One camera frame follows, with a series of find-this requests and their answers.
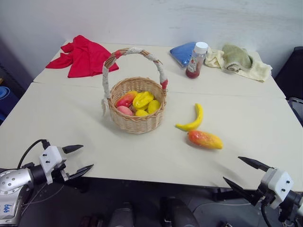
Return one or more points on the yellow starfruit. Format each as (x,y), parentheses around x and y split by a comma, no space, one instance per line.
(142,99)

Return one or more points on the pink peach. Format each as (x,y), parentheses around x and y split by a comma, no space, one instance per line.
(124,110)

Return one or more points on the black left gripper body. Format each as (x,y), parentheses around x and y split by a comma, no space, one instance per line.
(60,175)

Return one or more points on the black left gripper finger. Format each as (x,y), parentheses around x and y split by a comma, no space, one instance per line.
(80,172)
(72,148)

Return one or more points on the grey crate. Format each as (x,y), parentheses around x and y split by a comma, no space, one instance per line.
(297,108)

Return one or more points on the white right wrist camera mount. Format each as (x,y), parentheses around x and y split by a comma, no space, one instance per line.
(278,184)

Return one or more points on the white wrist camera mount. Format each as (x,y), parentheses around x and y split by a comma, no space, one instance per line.
(278,184)
(49,156)

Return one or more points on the blue round object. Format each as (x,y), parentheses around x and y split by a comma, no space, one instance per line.
(4,97)

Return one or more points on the red yellow mango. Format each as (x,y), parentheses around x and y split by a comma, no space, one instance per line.
(126,98)

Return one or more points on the yellow plastic toy piece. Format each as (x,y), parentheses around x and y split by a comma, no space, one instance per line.
(141,113)

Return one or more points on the blue cloth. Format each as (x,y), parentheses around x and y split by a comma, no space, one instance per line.
(183,53)

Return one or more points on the yellow lemon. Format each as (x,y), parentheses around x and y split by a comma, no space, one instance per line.
(154,106)

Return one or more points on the yellow banana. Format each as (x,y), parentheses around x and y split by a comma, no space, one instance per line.
(197,119)

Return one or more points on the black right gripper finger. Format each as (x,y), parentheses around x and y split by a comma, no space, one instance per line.
(239,189)
(254,163)

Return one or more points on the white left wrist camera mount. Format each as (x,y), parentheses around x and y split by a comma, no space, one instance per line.
(49,156)

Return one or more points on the black chair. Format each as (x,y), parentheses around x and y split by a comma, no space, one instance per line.
(291,73)

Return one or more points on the pale yellow towel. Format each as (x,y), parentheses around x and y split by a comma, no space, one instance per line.
(256,69)

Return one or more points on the dark rounded shape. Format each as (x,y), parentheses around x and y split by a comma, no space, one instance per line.
(123,215)

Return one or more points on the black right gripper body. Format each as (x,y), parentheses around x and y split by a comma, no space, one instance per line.
(262,195)

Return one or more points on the red cloth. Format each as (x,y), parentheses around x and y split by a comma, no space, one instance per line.
(85,58)

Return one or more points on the orange mango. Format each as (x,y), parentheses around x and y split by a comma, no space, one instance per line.
(204,139)

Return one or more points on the ketchup bottle with white cap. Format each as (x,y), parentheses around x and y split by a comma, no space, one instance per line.
(195,63)

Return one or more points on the green towel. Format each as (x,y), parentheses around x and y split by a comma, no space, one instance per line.
(236,56)

